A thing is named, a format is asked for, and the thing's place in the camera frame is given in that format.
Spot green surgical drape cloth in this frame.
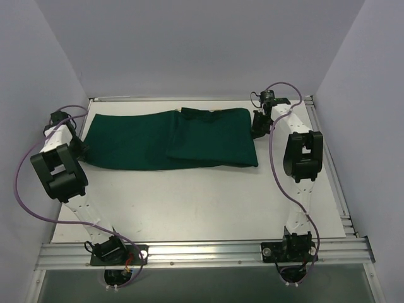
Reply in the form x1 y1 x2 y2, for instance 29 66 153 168
84 107 258 171

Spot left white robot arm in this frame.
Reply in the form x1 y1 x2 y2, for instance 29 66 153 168
30 110 128 265

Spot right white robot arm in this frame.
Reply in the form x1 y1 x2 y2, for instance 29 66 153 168
251 97 323 261

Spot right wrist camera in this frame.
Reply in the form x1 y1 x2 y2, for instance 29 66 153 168
259 89 276 104

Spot aluminium front rail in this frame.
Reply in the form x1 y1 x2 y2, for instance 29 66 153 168
35 237 375 270

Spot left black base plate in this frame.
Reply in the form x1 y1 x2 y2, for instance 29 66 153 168
90 244 148 266

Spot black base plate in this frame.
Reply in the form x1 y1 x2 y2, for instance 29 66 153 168
261 241 318 263
90 244 148 266

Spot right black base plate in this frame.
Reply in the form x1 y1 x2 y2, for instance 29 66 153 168
261 241 318 263

